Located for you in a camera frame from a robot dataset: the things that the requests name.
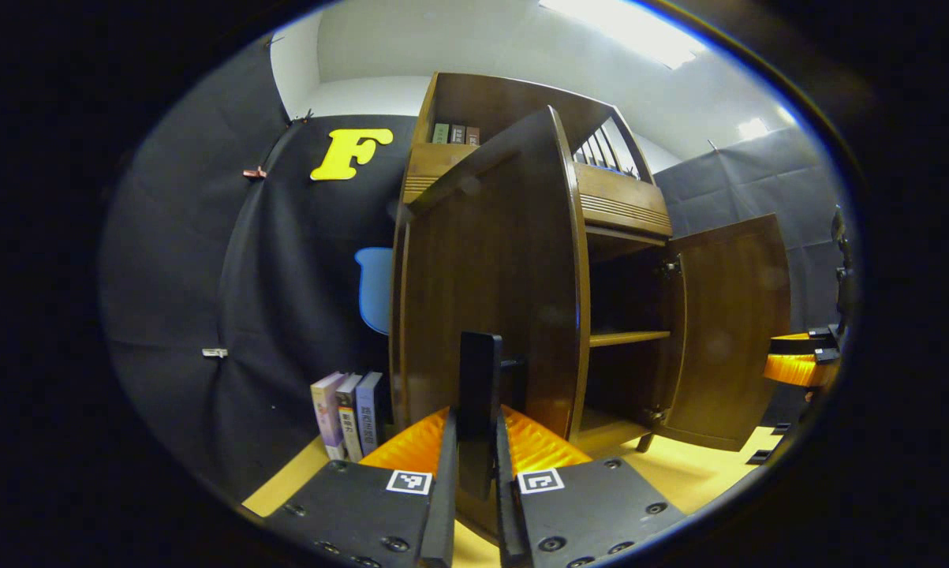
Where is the wooden double-door shoe cabinet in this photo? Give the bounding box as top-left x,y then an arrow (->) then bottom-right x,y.
399,71 -> 674,454

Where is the wooden shoe cabinet door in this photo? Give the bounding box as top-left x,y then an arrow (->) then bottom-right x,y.
390,105 -> 593,545
652,213 -> 792,452

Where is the blue chair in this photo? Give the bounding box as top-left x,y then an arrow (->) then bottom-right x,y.
354,247 -> 396,336

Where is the black and white book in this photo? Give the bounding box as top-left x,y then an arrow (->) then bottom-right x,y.
334,374 -> 364,462

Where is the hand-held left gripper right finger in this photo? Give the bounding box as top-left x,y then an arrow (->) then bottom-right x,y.
494,405 -> 686,568

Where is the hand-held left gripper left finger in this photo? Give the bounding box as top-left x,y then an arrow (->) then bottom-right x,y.
263,406 -> 459,568

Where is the blue book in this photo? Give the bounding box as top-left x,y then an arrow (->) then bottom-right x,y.
354,371 -> 384,457

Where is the black door handle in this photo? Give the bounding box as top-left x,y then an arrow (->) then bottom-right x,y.
457,331 -> 503,502

